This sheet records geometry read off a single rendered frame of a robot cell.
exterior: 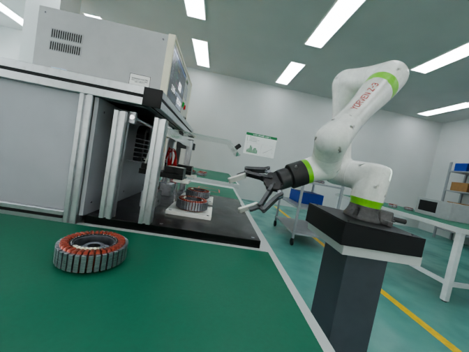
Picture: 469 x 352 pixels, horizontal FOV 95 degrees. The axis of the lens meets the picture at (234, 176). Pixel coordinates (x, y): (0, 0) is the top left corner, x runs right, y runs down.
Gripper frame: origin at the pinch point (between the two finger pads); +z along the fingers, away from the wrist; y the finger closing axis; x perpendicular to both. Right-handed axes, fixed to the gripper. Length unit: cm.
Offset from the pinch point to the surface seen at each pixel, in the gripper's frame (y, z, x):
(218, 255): -24.9, 9.3, 15.0
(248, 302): -37.2, 5.1, 24.8
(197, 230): -15.1, 13.8, 11.4
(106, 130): 11.9, 29.2, 31.8
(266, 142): 382, -147, -372
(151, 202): -7.7, 22.7, 20.1
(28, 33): 414, 221, -18
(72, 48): 36, 33, 45
